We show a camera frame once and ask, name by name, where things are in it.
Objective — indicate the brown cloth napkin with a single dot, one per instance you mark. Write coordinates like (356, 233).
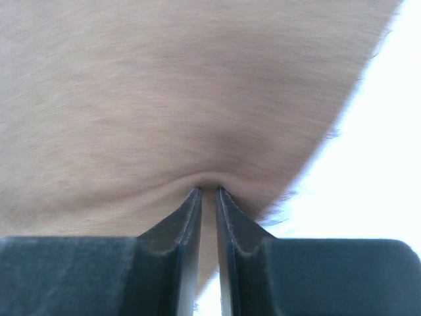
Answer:
(112, 111)

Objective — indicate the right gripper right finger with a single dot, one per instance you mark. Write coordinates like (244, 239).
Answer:
(264, 275)

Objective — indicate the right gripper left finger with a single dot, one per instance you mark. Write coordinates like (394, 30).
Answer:
(152, 274)

